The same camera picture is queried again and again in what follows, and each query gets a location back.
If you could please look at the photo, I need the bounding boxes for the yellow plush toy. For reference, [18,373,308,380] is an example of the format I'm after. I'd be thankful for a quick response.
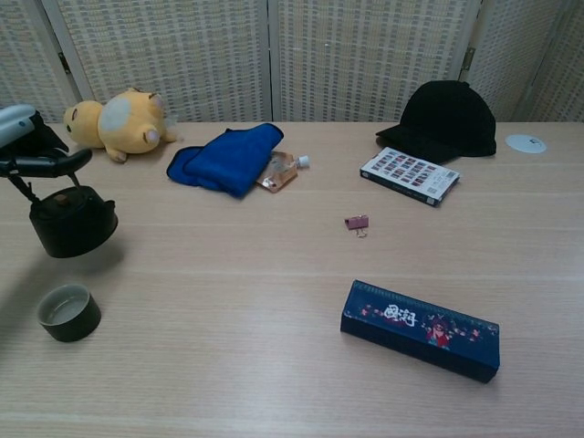
[62,87,179,163]

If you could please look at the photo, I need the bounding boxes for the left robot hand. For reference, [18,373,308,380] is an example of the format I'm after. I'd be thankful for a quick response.
[0,103,94,179]

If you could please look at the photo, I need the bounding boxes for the pink binder clip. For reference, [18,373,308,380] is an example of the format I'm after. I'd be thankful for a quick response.
[344,214,370,240]

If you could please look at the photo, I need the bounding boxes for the black teapot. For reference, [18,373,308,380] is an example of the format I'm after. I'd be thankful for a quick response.
[7,172,120,260]

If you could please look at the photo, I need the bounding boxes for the dark green ceramic cup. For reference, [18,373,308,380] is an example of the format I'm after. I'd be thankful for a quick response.
[36,283,102,343]

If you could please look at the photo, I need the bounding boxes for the clear orange spout pouch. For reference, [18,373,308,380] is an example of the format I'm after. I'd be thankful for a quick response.
[255,151,312,194]

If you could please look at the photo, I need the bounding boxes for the blue folded cloth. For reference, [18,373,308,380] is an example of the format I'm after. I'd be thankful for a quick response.
[166,122,285,199]

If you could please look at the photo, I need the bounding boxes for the woven folding screen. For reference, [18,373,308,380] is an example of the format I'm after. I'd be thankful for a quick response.
[0,0,584,127]

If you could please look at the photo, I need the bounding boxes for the black baseball cap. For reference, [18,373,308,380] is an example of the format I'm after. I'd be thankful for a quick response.
[375,79,497,165]

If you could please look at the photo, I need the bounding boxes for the dark blue pencil box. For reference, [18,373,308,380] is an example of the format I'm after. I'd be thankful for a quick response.
[339,279,501,385]

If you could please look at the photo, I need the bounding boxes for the white round cable grommet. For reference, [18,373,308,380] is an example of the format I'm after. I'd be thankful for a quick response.
[505,133,548,154]

